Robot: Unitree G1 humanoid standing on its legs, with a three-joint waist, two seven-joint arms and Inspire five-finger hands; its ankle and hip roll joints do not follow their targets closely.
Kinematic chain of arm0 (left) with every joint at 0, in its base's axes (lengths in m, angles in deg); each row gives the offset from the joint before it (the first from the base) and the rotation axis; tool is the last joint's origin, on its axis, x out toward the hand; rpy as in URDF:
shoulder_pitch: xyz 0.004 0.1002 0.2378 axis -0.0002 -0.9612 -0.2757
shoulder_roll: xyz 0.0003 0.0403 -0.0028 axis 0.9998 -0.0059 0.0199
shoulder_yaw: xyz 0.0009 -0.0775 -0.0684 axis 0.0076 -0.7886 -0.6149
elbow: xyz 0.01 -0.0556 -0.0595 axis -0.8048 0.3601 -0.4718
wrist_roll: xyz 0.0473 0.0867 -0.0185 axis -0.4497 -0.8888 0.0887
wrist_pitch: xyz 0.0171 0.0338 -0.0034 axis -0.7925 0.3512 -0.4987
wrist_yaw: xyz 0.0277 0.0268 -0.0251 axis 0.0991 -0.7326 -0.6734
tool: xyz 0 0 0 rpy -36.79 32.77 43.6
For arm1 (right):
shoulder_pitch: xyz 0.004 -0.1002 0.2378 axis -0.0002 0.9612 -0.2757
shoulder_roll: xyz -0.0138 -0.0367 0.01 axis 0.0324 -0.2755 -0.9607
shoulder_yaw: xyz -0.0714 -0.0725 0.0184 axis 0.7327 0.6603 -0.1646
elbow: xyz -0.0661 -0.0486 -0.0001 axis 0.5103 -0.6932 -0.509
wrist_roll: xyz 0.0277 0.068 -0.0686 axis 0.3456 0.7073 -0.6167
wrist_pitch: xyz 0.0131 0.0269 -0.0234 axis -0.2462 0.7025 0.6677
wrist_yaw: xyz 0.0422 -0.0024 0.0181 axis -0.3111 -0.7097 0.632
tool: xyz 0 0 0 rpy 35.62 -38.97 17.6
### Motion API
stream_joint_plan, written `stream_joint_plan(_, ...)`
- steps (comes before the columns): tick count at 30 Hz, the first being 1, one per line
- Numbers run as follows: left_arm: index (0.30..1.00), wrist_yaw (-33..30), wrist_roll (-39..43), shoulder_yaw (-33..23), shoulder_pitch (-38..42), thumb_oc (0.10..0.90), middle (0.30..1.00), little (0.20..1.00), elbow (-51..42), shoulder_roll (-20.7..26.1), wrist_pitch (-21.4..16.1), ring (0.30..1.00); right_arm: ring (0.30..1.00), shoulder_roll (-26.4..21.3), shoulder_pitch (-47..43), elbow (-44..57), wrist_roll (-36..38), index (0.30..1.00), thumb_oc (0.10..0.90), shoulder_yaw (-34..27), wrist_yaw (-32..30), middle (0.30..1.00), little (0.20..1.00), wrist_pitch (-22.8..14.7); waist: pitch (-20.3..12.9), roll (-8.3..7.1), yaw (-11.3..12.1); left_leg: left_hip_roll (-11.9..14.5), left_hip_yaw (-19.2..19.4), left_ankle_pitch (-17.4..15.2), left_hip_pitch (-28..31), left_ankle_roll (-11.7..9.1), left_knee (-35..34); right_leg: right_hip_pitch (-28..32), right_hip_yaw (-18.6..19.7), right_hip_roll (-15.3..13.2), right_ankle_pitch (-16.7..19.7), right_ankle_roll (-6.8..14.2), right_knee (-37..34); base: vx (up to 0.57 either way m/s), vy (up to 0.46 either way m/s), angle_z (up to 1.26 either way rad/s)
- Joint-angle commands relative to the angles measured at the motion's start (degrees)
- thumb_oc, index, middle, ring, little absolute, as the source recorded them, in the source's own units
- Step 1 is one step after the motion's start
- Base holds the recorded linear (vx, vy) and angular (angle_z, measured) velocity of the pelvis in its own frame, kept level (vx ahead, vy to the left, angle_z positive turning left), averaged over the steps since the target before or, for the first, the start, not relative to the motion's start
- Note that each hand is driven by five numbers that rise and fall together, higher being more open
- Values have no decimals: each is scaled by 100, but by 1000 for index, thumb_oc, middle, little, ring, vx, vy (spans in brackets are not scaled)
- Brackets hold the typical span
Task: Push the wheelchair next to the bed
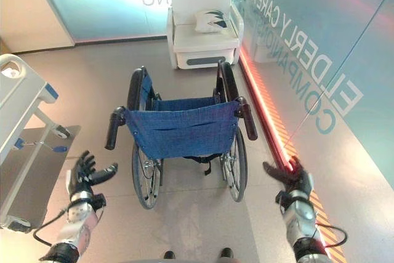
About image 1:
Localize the red light strip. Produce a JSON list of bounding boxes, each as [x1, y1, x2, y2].
[[238, 47, 345, 263]]

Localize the blue fabric wheelchair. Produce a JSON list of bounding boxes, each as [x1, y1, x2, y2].
[[104, 59, 259, 210]]

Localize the white hospital bed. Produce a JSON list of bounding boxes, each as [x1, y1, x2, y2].
[[0, 53, 71, 232]]

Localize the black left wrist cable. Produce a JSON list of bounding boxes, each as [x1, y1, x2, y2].
[[33, 208, 72, 247]]

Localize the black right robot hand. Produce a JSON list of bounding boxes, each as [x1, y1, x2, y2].
[[262, 155, 315, 197]]

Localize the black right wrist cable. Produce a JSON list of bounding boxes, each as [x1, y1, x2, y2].
[[315, 221, 348, 248]]

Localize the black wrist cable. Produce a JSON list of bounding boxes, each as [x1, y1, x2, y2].
[[33, 208, 72, 247], [315, 221, 348, 248]]

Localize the white armchair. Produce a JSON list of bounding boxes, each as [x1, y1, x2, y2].
[[166, 0, 244, 69]]

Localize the white cushion with dark print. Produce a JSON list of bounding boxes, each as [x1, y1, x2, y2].
[[193, 9, 229, 34]]

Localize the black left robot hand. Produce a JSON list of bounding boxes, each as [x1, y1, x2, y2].
[[65, 150, 119, 197]]

